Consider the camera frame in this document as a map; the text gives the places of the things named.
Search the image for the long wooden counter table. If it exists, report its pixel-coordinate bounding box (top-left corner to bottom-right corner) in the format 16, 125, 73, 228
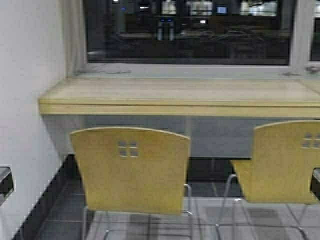
38, 77, 320, 119

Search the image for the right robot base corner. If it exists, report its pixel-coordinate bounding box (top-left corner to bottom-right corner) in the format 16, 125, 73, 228
310, 168, 320, 201

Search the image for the yellow wooden chair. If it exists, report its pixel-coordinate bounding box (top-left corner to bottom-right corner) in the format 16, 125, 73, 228
69, 126, 194, 240
215, 119, 320, 240

